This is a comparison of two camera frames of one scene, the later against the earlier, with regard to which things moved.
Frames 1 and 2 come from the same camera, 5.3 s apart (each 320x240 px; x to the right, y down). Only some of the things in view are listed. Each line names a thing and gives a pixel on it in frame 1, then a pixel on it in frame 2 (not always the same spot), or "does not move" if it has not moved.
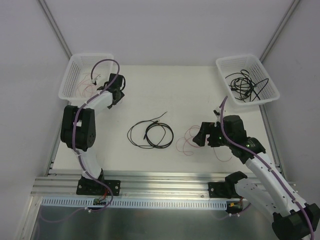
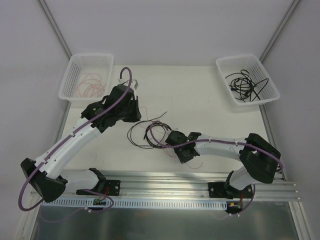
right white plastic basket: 247,79 does not move
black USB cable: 243,86 does not move
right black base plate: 222,190 does not move
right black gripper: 208,133 to 184,154
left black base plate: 89,186 does not move
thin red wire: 219,158 to 167,155
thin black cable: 248,86 does not move
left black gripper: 117,94 to 133,110
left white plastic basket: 77,86 does not move
